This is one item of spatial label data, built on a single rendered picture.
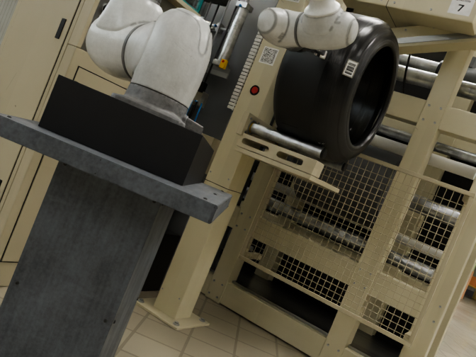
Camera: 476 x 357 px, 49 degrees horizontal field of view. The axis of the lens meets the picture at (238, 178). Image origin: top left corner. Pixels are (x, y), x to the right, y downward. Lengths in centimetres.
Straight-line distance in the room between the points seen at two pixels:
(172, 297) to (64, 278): 117
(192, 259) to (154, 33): 126
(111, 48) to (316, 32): 57
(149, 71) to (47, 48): 84
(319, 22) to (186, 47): 45
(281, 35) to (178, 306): 128
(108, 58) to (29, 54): 73
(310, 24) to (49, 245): 91
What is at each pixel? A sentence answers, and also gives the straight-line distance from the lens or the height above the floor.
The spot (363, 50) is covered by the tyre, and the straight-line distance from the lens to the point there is 202.
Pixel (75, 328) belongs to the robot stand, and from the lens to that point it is 128.
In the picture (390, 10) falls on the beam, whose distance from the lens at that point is 257.
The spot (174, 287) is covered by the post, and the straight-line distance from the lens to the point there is 237.
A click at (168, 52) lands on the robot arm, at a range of 126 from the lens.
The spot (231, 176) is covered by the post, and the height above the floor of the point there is 68.
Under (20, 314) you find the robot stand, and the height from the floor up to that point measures 24.
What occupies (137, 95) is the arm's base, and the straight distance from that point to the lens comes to 126.
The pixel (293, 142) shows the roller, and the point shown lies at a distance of 209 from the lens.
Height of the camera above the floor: 74
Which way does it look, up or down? 2 degrees down
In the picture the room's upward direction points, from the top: 22 degrees clockwise
